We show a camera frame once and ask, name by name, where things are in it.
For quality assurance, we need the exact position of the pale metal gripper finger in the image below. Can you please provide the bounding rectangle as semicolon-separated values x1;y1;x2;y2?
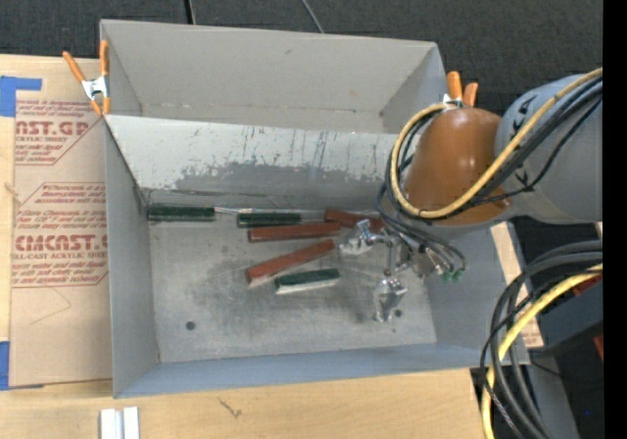
339;219;389;257
372;276;410;324

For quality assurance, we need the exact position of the red-brown flat block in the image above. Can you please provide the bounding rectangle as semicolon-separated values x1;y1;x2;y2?
244;238;338;289
246;220;343;244
323;208;386;231

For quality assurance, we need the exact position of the dark green flat block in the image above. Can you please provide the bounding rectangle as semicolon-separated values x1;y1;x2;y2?
236;211;304;229
146;204;217;223
273;268;342;296

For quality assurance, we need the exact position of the grey metal bin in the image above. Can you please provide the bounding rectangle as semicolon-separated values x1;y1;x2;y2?
99;19;533;400

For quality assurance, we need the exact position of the brown cardboard board red print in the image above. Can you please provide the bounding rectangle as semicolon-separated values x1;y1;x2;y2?
0;53;546;392

